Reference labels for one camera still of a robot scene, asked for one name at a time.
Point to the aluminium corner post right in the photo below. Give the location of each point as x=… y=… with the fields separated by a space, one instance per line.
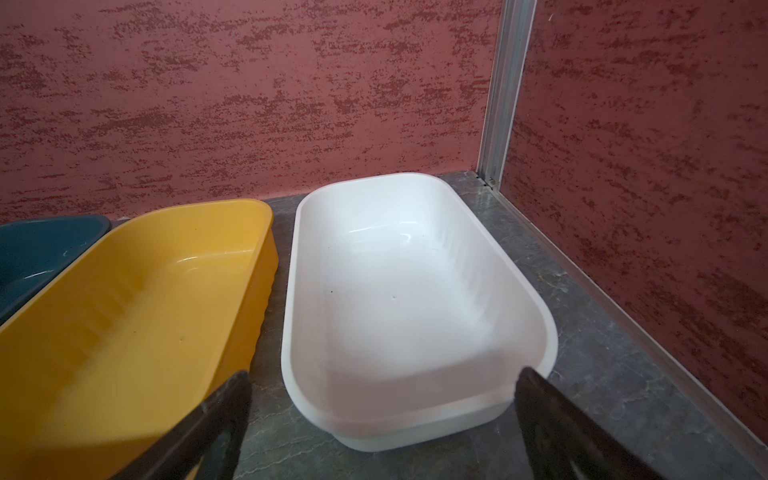
x=515 y=27

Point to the white plastic bin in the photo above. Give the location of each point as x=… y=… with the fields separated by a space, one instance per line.
x=405 y=320

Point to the teal plastic bin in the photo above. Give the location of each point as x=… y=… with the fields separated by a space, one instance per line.
x=34 y=252

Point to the yellow plastic bin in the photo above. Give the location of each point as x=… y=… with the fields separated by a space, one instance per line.
x=132 y=336

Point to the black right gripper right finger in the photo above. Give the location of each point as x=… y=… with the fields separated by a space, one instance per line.
x=562 y=442

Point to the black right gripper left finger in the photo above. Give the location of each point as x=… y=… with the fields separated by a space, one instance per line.
x=206 y=444

